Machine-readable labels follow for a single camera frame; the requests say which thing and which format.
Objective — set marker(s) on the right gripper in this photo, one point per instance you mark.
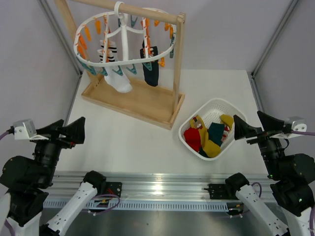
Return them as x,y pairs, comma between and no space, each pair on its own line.
269,124

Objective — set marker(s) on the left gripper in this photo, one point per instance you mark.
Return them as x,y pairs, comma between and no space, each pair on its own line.
75,132

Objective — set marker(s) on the yellow sock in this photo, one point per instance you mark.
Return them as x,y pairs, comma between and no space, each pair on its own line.
208,148

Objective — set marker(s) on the teal clothespin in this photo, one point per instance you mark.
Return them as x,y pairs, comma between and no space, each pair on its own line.
88,67
119,71

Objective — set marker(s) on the white round clip hanger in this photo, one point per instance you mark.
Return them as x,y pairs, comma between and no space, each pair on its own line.
121,19

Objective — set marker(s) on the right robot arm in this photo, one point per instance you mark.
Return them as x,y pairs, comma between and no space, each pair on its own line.
292,175

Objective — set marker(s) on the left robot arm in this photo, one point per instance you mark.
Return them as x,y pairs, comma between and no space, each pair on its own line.
26,179

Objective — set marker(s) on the wooden hanger stand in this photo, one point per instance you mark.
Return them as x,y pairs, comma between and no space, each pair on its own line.
155,96

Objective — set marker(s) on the dark teal sock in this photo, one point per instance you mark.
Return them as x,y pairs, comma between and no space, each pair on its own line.
215,133

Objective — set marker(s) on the white perforated plastic basket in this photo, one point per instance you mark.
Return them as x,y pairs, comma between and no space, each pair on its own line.
211,112

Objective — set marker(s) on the red sock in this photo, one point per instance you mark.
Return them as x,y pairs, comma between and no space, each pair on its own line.
192,138

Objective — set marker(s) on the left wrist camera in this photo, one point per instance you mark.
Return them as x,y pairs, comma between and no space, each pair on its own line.
25,130

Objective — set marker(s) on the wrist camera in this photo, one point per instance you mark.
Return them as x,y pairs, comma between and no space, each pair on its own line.
295,127
25,130

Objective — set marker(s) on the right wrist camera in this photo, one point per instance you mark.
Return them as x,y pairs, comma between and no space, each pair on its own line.
295,127

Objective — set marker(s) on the aluminium mounting rail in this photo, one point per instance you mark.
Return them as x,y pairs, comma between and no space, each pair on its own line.
155,191

